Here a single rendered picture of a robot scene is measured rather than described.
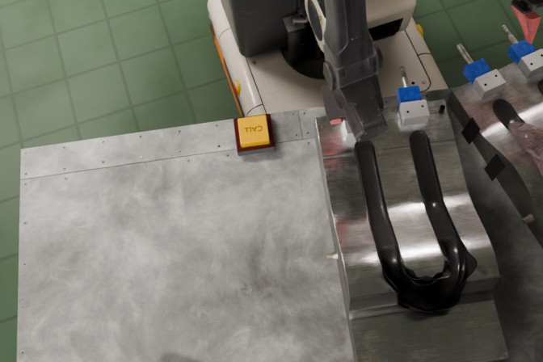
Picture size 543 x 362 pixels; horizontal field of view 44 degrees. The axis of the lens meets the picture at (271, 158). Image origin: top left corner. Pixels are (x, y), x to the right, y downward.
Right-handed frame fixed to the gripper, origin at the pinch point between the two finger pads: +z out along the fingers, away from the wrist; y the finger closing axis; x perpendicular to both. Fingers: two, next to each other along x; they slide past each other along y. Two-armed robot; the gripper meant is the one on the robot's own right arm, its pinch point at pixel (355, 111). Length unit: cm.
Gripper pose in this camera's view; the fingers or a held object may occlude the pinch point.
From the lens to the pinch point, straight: 128.8
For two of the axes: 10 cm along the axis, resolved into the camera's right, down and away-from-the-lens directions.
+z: 1.9, 2.2, 9.6
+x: -1.6, -9.5, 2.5
